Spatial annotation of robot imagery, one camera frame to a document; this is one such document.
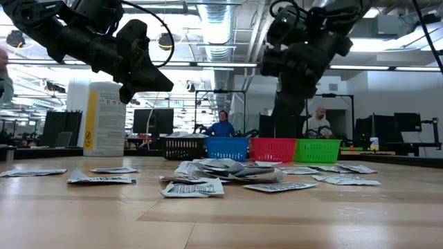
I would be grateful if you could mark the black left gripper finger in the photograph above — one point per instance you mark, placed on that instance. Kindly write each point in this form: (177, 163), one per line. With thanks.
(155, 81)

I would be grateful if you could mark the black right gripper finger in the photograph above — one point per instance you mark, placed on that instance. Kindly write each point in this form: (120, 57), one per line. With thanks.
(289, 117)

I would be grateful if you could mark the small black background robot arm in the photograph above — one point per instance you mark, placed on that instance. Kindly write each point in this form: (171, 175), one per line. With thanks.
(200, 128)
(247, 133)

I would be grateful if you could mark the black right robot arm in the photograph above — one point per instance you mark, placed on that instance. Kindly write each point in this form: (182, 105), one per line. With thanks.
(328, 20)

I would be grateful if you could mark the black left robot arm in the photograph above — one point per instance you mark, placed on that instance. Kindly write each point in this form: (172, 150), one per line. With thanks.
(52, 31)

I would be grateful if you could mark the black partition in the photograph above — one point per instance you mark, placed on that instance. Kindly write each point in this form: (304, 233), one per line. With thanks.
(264, 126)

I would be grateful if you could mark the person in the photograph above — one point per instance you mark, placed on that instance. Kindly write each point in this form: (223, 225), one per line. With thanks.
(316, 124)
(221, 128)
(5, 76)

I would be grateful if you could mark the long ceiling light strip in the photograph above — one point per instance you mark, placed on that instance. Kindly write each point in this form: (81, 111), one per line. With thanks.
(418, 68)
(226, 64)
(29, 62)
(360, 67)
(180, 63)

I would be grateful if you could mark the red slotted plastic basket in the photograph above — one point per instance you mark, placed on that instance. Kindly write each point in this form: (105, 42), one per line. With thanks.
(272, 150)

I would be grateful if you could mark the black ceiling device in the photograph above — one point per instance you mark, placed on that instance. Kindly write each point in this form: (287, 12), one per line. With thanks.
(15, 38)
(165, 41)

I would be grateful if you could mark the green slotted plastic basket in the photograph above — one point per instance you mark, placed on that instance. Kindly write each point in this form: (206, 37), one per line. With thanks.
(317, 150)

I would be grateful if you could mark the grey fabric cover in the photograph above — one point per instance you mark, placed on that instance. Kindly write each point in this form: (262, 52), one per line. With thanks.
(242, 119)

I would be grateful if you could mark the white wipes canister yellow label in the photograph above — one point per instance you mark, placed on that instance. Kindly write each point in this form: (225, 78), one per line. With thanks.
(104, 131)

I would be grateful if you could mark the white packet black print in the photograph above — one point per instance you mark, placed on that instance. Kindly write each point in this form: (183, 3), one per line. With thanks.
(188, 179)
(256, 173)

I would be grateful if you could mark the blue slotted plastic basket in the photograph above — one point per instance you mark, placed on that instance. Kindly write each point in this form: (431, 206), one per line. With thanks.
(227, 149)

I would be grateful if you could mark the black slotted plastic basket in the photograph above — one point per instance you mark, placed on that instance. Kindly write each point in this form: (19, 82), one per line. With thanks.
(183, 148)

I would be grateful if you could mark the black standing panels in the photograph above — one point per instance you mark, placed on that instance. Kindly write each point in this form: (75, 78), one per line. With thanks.
(64, 121)

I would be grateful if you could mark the wooden board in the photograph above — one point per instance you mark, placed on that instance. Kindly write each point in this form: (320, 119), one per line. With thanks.
(367, 152)

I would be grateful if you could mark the small wipes bottle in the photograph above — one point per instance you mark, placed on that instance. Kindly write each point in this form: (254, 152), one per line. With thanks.
(374, 143)

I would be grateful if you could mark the white packet navy print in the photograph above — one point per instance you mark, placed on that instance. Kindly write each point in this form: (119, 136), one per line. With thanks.
(100, 180)
(114, 170)
(31, 172)

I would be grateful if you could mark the black diagonal strut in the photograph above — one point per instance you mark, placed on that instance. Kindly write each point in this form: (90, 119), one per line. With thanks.
(427, 31)

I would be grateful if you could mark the grey cup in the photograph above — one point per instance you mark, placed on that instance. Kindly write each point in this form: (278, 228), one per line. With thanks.
(9, 154)

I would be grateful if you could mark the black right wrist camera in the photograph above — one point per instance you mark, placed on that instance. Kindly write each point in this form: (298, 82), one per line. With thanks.
(271, 62)

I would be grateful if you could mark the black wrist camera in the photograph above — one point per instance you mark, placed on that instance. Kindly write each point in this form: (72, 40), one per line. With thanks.
(133, 38)
(271, 62)

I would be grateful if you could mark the wall air vent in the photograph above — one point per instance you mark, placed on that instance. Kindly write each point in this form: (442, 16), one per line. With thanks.
(333, 86)

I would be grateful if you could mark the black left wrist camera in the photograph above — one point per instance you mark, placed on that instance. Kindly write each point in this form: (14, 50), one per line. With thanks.
(133, 38)

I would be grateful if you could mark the black rig frame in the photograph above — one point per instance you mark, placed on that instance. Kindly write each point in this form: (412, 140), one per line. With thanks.
(219, 91)
(346, 94)

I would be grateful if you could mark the silver spiral ceiling duct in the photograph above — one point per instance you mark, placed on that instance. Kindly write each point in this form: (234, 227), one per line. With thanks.
(218, 34)

